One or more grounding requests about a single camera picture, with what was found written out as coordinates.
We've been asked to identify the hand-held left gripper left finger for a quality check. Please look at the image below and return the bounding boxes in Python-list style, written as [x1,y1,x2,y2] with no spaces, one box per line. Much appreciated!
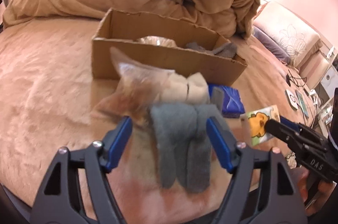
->
[29,116,134,224]

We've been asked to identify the floral cream pillow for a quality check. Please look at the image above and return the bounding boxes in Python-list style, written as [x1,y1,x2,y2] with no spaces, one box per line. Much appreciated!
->
[253,1,323,68]

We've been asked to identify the cardboard box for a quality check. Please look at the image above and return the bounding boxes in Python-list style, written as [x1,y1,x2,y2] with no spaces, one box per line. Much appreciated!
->
[91,8,248,86]

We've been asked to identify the blue packet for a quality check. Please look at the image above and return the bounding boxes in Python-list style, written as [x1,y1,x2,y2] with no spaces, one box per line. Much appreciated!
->
[207,84,245,119]

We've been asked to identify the translucent plastic bag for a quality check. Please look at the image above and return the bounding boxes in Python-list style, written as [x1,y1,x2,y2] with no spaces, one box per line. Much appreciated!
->
[92,47,176,127]

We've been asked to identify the purple pillow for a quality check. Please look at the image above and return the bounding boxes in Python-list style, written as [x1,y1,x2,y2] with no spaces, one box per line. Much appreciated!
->
[252,26,291,64]

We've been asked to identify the grey knitted cloth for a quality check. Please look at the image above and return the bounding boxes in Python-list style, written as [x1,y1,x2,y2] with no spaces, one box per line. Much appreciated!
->
[185,42,237,58]

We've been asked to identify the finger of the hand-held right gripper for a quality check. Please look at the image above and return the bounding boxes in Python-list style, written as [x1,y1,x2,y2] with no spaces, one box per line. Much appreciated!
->
[279,115,304,133]
[265,119,300,147]

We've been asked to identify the black cable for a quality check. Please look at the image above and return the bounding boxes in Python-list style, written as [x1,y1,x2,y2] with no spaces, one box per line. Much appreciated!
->
[286,68,309,88]

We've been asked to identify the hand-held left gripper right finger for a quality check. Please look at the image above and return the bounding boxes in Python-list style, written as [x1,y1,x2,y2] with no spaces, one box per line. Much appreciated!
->
[206,117,308,224]

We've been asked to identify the clear plastic bag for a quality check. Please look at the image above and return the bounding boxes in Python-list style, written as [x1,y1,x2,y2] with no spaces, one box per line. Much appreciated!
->
[136,36,178,48]

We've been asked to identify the cream socks pair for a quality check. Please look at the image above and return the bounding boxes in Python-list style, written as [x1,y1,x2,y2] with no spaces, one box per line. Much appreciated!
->
[158,71,211,104]

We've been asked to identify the person's right hand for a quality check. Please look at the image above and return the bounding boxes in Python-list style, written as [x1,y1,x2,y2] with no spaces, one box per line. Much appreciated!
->
[298,170,338,217]

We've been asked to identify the cartoon picture card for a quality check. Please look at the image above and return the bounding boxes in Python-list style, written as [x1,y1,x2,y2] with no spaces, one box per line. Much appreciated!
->
[240,105,281,147]

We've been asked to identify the smartphone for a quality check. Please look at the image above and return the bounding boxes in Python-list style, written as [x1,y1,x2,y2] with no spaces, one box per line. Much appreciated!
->
[295,89,310,119]

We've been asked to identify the grey socks pair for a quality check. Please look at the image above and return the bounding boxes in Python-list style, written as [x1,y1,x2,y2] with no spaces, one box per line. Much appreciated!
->
[150,102,230,194]

